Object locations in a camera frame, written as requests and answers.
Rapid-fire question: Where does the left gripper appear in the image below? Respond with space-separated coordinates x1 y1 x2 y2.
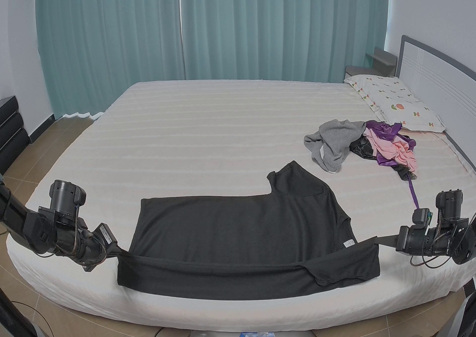
87 221 120 259

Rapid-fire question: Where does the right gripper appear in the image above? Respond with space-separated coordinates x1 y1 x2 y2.
395 225 428 255

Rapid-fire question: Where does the black T-shirt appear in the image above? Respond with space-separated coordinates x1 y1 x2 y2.
112 160 395 301

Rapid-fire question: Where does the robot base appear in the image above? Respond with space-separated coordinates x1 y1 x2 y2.
197 331 278 337

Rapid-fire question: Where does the bed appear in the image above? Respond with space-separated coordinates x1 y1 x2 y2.
5 34 476 329

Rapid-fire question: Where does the pink garment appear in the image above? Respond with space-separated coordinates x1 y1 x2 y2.
362 128 418 173

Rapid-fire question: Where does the black satin lace garment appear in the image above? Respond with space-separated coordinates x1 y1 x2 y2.
350 137 418 182

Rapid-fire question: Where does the purple garment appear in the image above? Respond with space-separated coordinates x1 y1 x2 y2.
366 122 421 210

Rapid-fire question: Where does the grey garment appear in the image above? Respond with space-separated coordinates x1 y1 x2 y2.
304 119 367 174

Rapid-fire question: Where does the white printed pillow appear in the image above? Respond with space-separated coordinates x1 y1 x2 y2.
344 75 447 133

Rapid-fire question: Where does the black chest of drawers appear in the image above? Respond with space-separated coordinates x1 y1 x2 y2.
0 96 31 175

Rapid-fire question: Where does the grey bedside table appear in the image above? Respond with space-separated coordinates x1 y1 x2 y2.
345 47 398 78

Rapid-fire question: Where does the blue-green curtain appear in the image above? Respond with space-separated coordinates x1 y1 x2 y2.
180 0 389 84
35 0 185 121

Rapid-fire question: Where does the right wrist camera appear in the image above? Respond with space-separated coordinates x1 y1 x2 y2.
412 208 433 230

